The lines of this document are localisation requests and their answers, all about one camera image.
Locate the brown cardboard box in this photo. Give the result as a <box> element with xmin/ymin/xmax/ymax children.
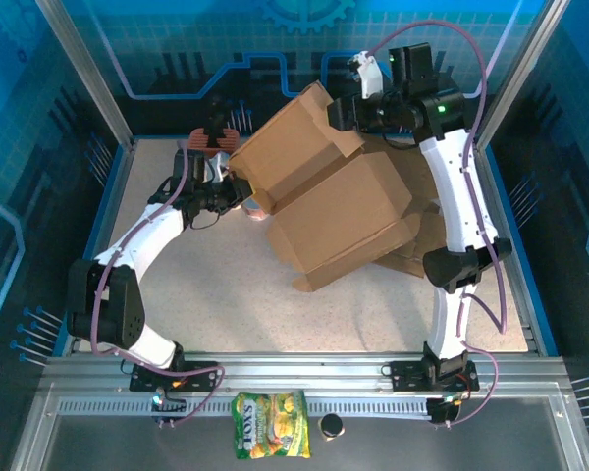
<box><xmin>228</xmin><ymin>80</ymin><xmax>421</xmax><ymax>295</ymax></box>
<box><xmin>362</xmin><ymin>136</ymin><xmax>455</xmax><ymax>282</ymax></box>

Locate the black controller box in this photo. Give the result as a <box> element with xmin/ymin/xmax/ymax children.
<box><xmin>426</xmin><ymin>395</ymin><xmax>465</xmax><ymax>428</ymax></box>
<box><xmin>150</xmin><ymin>391</ymin><xmax>187</xmax><ymax>428</ymax></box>

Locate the silver round can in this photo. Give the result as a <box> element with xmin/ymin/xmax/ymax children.
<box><xmin>240</xmin><ymin>198</ymin><xmax>270</xmax><ymax>223</ymax></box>

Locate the cream knife block pink top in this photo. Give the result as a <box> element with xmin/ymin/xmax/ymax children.
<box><xmin>186</xmin><ymin>127</ymin><xmax>241</xmax><ymax>163</ymax></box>

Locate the green candy bag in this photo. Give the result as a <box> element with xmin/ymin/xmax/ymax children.
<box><xmin>230</xmin><ymin>390</ymin><xmax>313</xmax><ymax>461</ymax></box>

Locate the slotted aluminium strip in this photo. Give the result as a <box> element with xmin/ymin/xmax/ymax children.
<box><xmin>58</xmin><ymin>395</ymin><xmax>433</xmax><ymax>419</ymax></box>

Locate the black handled knife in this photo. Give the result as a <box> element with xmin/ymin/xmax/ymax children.
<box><xmin>205</xmin><ymin>97</ymin><xmax>232</xmax><ymax>148</ymax></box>

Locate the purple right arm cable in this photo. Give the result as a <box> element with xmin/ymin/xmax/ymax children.
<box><xmin>367</xmin><ymin>19</ymin><xmax>511</xmax><ymax>427</ymax></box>

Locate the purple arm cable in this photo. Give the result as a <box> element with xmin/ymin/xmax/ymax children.
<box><xmin>367</xmin><ymin>19</ymin><xmax>511</xmax><ymax>427</ymax></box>
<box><xmin>90</xmin><ymin>141</ymin><xmax>227</xmax><ymax>427</ymax></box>

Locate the aluminium frame post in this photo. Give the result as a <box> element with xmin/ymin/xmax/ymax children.
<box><xmin>473</xmin><ymin>0</ymin><xmax>573</xmax><ymax>153</ymax></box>
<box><xmin>36</xmin><ymin>0</ymin><xmax>136</xmax><ymax>151</ymax></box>

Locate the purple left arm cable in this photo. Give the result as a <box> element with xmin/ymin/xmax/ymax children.
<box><xmin>90</xmin><ymin>141</ymin><xmax>227</xmax><ymax>427</ymax></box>

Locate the aluminium frame rail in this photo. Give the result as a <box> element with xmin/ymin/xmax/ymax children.
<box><xmin>38</xmin><ymin>350</ymin><xmax>570</xmax><ymax>393</ymax></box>

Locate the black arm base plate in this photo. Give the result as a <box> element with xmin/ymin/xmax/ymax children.
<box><xmin>390</xmin><ymin>360</ymin><xmax>480</xmax><ymax>393</ymax></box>
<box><xmin>130</xmin><ymin>359</ymin><xmax>221</xmax><ymax>393</ymax></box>

